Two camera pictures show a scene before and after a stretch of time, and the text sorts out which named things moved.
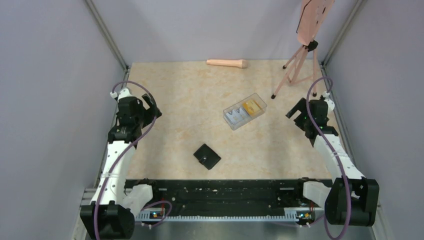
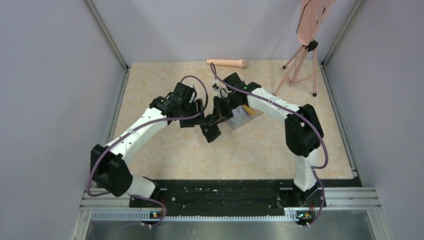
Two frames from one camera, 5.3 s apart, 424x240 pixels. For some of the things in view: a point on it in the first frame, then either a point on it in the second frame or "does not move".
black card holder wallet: (206, 156) -> (211, 132)
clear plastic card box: (244, 111) does not move
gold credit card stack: (252, 107) does not move
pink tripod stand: (303, 68) does not move
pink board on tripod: (312, 14) does not move
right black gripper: (301, 106) -> (219, 114)
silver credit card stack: (239, 116) does not move
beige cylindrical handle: (239, 63) does not move
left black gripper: (149, 112) -> (191, 122)
